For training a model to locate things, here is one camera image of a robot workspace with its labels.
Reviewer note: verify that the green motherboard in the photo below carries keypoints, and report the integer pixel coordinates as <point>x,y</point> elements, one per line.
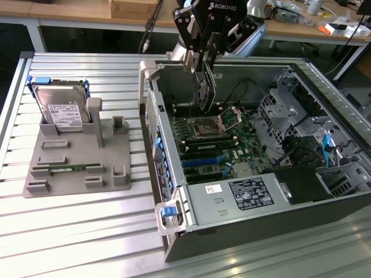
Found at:
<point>246,150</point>

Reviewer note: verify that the pile of electronic parts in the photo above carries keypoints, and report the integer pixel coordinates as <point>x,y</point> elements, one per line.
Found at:
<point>290,14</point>

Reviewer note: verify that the hard disk with blue carrier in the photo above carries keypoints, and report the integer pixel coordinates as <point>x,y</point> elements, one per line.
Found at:
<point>61,113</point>

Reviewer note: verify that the silver chipset heatsink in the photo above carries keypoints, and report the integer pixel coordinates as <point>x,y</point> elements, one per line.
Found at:
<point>243,171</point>

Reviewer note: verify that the black fan housing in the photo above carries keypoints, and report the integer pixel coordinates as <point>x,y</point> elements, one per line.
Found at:
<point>301,150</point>

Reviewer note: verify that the orange and white box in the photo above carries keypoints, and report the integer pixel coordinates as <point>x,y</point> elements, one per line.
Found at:
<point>333,29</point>

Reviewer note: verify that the blue case latch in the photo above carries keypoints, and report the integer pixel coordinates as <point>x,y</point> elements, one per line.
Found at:
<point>168,212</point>

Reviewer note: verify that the grey metal plate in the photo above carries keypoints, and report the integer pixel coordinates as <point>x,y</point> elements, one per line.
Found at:
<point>255,40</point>

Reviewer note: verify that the grey plastic parts rack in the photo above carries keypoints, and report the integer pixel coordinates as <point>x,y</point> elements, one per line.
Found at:
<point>75,156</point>

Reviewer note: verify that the cluttered wooden desk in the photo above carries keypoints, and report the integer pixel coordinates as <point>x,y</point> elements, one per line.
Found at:
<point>304,32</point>

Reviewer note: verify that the thin metal locking lever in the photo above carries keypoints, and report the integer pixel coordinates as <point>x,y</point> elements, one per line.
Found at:
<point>190,108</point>

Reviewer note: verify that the black RAM slot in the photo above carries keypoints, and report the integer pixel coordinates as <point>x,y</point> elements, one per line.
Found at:
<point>185,106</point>
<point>185,113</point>

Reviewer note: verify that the wooden desk with white legs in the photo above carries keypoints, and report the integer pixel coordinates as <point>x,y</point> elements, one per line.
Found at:
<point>72,13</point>

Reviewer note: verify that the black graphics card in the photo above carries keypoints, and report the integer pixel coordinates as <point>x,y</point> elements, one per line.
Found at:
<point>206,92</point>

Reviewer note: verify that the grey device beside table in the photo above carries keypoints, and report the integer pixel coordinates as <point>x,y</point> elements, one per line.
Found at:
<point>356,100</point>

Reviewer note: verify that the open grey PC case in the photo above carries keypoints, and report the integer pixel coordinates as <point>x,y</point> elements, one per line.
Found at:
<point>261,228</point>

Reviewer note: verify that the metal socket cover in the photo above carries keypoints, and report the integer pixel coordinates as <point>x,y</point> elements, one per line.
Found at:
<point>230,117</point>

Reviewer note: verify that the metal disk bay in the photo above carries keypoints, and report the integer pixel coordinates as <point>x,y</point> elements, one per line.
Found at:
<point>278,116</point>

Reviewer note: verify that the blue card retainer clips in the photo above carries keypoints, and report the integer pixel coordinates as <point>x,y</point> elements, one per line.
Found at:
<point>159,143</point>

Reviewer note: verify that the black monitor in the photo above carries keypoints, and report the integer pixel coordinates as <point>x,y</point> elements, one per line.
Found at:
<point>364,5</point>

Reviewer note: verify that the grey power supply unit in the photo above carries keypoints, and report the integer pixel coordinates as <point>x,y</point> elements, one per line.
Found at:
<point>214,211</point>

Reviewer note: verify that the brown cardboard box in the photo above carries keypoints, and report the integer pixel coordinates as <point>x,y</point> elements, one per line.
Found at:
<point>133,8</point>

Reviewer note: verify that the black plastic shroud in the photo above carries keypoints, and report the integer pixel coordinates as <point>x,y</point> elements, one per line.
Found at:
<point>298,182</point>

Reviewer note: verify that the CPU socket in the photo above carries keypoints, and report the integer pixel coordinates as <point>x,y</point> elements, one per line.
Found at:
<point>204,127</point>

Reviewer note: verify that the blue expansion slot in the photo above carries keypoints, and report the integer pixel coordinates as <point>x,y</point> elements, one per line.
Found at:
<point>200,162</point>

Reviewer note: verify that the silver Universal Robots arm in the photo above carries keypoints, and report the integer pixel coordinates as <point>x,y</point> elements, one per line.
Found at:
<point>178,53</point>

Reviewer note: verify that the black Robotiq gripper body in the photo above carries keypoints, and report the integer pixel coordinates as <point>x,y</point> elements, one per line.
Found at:
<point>223,16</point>

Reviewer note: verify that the green RAM stick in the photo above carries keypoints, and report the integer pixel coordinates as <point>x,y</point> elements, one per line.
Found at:
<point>66,168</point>

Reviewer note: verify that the black RAM stick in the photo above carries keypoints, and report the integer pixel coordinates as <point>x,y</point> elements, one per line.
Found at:
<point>211,142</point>

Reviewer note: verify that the black expansion slot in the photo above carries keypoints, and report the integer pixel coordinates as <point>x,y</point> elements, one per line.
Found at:
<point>205,178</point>

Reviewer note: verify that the white bottle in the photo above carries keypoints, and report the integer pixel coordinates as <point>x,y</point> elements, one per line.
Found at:
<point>314,7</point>

